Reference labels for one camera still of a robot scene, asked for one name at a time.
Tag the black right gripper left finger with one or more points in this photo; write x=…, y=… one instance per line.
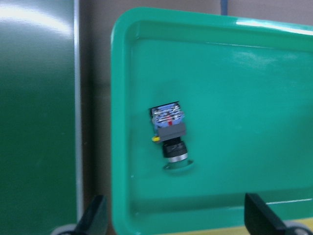
x=94, y=219

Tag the green conveyor belt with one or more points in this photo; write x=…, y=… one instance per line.
x=40, y=157

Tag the green mushroom button switch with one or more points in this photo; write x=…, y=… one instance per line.
x=169, y=126

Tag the yellow plastic tray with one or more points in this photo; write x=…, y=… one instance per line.
x=306, y=223

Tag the green plastic tray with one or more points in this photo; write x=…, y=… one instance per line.
x=246, y=89

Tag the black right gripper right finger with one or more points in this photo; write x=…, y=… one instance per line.
x=259, y=218

